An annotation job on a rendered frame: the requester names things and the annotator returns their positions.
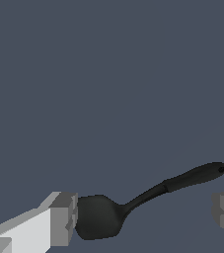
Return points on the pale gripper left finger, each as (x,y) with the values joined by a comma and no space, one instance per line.
(34,227)

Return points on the black spatula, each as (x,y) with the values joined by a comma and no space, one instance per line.
(98,215)

